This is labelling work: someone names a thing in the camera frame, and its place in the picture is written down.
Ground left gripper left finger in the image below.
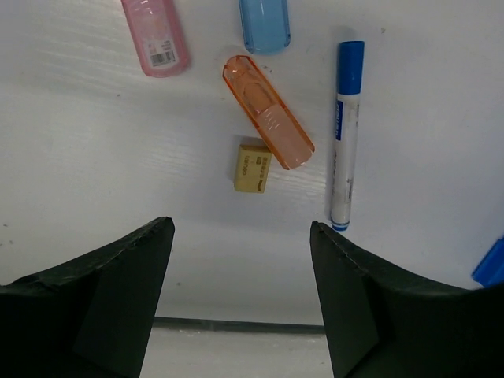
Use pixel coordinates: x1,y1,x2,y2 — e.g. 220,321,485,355
1,217,175,377

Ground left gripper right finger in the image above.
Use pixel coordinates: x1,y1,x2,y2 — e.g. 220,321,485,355
310,222,503,377

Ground yellow eraser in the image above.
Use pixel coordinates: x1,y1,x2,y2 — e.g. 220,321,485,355
233,144,272,194

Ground blue white marker pen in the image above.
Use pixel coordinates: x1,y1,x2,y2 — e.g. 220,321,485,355
330,40,365,232

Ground blue plastic divided bin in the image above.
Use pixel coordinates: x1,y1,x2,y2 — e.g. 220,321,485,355
472,238,504,287

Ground orange transparent case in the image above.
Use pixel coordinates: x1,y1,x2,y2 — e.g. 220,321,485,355
222,55,315,170

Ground pink transparent case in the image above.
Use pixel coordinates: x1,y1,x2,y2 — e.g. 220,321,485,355
121,0,191,78

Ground blue transparent case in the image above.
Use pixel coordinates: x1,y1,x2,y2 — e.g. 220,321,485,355
239,0,291,55

